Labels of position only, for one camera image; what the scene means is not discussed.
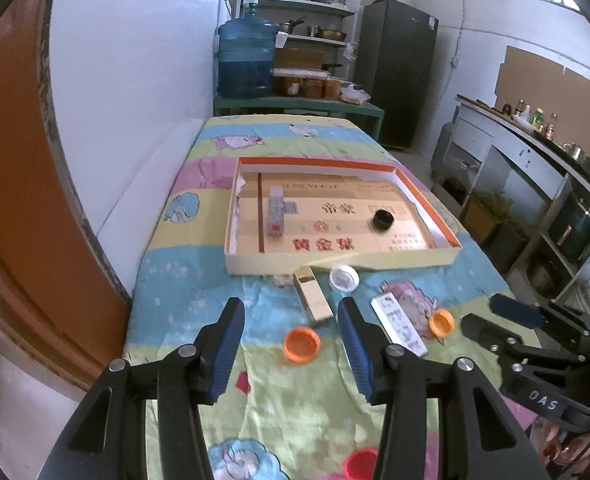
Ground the grey gas cylinder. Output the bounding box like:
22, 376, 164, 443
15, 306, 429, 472
431, 122, 458, 186

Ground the shallow cardboard tray box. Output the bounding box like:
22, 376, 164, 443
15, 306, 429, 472
223, 156, 463, 276

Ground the white bottle cap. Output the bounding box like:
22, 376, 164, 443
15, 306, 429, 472
328, 265, 361, 292

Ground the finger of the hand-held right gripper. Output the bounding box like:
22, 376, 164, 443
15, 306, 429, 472
461, 313, 580, 366
490, 294, 590, 333

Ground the black appliance under counter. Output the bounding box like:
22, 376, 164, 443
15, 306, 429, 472
550, 195, 590, 261

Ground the red bottle cap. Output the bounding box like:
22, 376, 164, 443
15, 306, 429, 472
342, 448, 380, 480

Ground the white shelf unit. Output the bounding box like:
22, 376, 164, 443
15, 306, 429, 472
240, 0, 363, 86

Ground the black bottle cap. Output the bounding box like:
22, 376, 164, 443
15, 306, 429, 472
371, 208, 395, 232

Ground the cartoon printed blanket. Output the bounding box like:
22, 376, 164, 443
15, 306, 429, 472
125, 115, 540, 480

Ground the white kitchen counter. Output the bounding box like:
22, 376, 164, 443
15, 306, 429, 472
445, 95, 590, 301

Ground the brown cardboard box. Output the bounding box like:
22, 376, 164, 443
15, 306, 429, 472
274, 47, 328, 71

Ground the green bench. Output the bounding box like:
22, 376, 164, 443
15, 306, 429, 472
214, 95, 386, 141

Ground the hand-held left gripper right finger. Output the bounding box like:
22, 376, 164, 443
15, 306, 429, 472
337, 297, 550, 480

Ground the small patterned grey box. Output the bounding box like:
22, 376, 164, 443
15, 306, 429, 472
266, 185, 286, 237

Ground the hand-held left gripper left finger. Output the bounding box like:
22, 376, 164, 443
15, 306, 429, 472
38, 297, 246, 480

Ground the blue water jug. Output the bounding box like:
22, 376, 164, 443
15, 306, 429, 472
216, 0, 279, 99

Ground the dark green fridge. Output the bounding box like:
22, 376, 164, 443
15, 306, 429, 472
353, 0, 439, 150

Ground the white cartoon print box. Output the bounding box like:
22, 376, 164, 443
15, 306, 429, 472
370, 294, 430, 358

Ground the gold rectangular box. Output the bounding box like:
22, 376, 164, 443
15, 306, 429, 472
292, 267, 334, 325

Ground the white plastic bag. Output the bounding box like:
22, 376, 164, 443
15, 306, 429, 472
340, 85, 372, 107

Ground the cardboard sheet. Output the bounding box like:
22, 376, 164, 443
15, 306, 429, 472
495, 46, 590, 116

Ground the crate with green plants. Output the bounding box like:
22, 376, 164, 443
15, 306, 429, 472
462, 192, 513, 246

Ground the light orange bottle cap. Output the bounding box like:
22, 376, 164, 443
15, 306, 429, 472
428, 309, 456, 337

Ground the orange door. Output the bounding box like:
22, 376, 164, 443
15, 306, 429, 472
0, 0, 133, 401

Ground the dark orange bottle cap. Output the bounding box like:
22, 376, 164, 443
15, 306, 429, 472
283, 326, 322, 362

